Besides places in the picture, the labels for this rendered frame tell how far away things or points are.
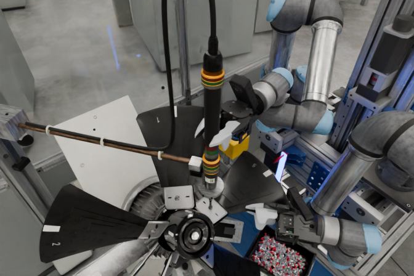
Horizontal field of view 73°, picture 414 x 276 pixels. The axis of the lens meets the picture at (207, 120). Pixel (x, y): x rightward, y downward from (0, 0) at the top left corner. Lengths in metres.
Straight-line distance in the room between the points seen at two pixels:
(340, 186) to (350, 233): 0.12
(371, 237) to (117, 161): 0.77
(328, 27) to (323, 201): 0.54
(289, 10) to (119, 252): 0.91
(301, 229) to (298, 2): 0.69
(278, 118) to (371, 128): 0.24
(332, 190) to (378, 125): 0.25
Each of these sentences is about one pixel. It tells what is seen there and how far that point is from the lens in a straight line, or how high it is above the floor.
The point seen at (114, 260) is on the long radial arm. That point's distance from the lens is 0.92.
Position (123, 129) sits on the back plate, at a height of 1.29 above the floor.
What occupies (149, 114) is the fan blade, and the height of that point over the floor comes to 1.41.
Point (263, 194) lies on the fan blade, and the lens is 0.94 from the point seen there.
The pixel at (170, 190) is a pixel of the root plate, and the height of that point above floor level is 1.26.
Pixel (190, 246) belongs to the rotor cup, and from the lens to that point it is 0.80.
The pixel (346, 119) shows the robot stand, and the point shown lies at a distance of 1.42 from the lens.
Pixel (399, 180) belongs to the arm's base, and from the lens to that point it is 1.28.
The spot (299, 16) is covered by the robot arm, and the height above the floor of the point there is 1.58.
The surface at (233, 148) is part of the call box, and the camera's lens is 1.21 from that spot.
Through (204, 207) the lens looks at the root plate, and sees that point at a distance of 0.88.
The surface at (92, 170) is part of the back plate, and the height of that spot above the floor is 1.23.
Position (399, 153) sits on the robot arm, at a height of 1.46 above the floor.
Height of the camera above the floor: 1.94
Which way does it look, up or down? 42 degrees down
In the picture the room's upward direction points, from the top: straight up
